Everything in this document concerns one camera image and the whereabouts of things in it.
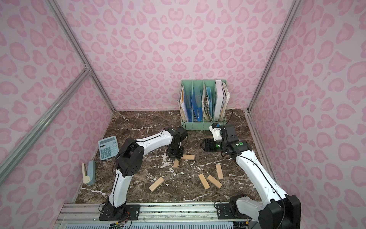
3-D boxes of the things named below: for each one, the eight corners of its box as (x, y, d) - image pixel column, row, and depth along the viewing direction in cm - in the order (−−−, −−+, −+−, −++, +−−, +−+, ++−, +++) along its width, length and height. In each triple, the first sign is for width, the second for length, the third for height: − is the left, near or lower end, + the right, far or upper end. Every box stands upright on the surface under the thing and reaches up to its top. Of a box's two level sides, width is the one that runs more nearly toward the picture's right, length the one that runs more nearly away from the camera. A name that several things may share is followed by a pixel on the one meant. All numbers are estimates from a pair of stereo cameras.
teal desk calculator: (102, 161, 94) (99, 158, 92) (100, 143, 103) (97, 141, 100) (120, 153, 98) (118, 151, 95) (116, 137, 106) (114, 135, 103)
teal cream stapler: (85, 187, 84) (81, 185, 81) (85, 165, 92) (82, 163, 89) (96, 182, 85) (92, 180, 82) (95, 162, 94) (92, 159, 91)
